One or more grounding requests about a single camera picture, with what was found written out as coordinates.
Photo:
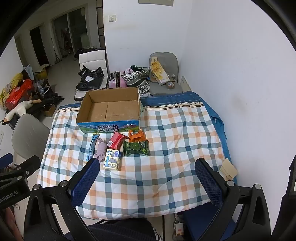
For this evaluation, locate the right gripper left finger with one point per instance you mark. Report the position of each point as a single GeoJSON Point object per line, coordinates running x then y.
{"type": "Point", "coordinates": [40, 220]}

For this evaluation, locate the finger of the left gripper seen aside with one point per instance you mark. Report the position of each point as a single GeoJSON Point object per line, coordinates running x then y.
{"type": "Point", "coordinates": [6, 160]}

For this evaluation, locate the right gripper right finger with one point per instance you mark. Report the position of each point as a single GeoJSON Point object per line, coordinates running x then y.
{"type": "Point", "coordinates": [253, 221]}

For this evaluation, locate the long blue snack packet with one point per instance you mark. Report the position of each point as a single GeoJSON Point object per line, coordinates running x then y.
{"type": "Point", "coordinates": [94, 139]}

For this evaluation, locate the white blue tissue pack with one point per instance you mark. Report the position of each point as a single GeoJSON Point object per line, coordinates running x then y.
{"type": "Point", "coordinates": [112, 159]}

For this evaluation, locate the red snack packet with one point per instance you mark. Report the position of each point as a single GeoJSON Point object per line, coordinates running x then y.
{"type": "Point", "coordinates": [116, 141]}

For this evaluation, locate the orange snack packet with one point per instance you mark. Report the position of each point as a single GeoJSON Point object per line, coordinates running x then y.
{"type": "Point", "coordinates": [136, 136]}

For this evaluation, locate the green snack packet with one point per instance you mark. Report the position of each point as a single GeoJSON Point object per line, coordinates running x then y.
{"type": "Point", "coordinates": [131, 148]}

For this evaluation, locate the grey chair near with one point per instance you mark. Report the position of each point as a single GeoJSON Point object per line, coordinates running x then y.
{"type": "Point", "coordinates": [29, 137]}

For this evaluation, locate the grey chair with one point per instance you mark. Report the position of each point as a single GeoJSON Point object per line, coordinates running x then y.
{"type": "Point", "coordinates": [29, 137]}
{"type": "Point", "coordinates": [171, 66]}

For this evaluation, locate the white goose plush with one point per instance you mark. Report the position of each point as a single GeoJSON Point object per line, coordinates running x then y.
{"type": "Point", "coordinates": [20, 110]}

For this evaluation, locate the beige paper stack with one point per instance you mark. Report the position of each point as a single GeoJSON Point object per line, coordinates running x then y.
{"type": "Point", "coordinates": [227, 170]}

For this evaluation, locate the red plastic bag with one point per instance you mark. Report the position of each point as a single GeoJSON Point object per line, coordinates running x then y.
{"type": "Point", "coordinates": [23, 91]}

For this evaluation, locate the black bag on chair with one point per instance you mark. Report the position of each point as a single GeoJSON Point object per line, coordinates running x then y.
{"type": "Point", "coordinates": [90, 80]}

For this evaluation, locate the plaid quilt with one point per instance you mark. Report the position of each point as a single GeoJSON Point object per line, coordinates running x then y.
{"type": "Point", "coordinates": [126, 203]}

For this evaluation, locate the cardboard box blue front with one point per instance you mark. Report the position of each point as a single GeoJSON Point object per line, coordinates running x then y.
{"type": "Point", "coordinates": [110, 110]}

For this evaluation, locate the white leather chair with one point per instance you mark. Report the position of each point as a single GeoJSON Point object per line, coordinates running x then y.
{"type": "Point", "coordinates": [93, 60]}

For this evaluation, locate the pink suitcase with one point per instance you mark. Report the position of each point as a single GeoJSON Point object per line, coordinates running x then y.
{"type": "Point", "coordinates": [115, 80]}

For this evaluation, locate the patterned black white bag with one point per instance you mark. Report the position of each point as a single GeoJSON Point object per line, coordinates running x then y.
{"type": "Point", "coordinates": [138, 79]}

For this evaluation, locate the tape roll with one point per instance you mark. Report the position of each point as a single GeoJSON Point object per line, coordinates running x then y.
{"type": "Point", "coordinates": [170, 85]}

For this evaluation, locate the yellow printed box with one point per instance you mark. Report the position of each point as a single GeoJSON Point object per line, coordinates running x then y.
{"type": "Point", "coordinates": [158, 72]}

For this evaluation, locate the grey chair far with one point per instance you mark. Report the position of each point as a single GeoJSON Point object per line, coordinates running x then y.
{"type": "Point", "coordinates": [171, 66]}

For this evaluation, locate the wall switch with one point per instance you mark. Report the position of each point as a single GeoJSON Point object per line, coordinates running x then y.
{"type": "Point", "coordinates": [112, 18]}

